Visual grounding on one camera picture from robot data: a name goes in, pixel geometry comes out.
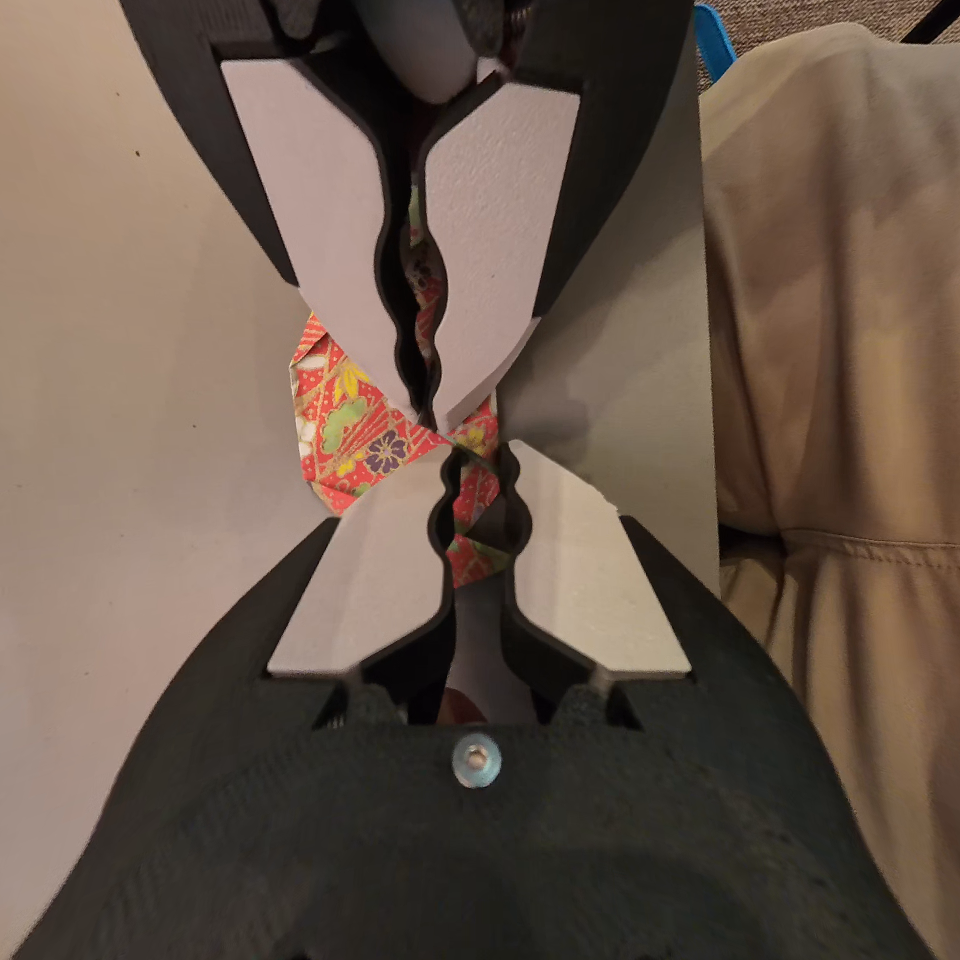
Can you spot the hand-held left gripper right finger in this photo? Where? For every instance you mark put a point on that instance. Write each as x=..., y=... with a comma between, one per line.
x=592, y=577

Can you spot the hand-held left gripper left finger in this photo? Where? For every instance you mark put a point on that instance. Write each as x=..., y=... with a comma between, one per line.
x=367, y=577

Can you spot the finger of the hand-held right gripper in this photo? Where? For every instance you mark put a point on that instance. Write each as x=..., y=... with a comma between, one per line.
x=315, y=195
x=495, y=225

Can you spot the red floral origami paper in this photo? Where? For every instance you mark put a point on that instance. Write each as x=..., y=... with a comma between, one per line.
x=352, y=435

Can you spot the blue plastic object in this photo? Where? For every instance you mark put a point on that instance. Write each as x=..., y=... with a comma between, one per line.
x=714, y=37

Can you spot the person's beige clothing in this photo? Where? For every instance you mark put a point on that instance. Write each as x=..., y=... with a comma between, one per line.
x=840, y=375

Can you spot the black bar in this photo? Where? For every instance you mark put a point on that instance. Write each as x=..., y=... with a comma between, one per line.
x=930, y=21

